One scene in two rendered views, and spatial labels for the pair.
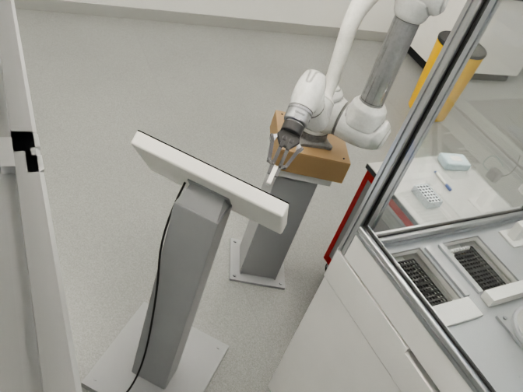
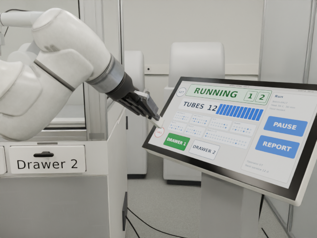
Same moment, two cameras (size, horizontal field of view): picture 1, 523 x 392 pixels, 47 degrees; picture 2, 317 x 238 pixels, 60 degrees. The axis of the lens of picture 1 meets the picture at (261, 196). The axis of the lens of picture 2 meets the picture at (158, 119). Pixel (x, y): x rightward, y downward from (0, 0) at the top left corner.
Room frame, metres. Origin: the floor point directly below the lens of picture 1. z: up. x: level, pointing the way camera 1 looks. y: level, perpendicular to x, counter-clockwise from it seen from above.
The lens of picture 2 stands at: (2.29, 0.50, 1.26)
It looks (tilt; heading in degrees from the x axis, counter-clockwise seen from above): 12 degrees down; 218
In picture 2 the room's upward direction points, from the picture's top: straight up
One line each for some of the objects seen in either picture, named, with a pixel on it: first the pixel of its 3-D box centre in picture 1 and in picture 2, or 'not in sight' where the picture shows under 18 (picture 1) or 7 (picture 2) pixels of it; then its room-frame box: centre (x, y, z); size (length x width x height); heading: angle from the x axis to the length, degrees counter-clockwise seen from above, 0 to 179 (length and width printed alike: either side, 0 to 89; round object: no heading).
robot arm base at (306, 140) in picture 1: (306, 131); not in sight; (2.31, -0.09, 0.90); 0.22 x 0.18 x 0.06; 115
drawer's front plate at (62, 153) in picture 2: not in sight; (47, 159); (1.74, -0.48, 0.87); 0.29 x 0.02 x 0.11; 130
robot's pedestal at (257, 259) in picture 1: (276, 214); not in sight; (2.32, -0.10, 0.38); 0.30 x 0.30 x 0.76; 14
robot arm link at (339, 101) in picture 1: (322, 106); not in sight; (2.32, -0.11, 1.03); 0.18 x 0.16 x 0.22; 76
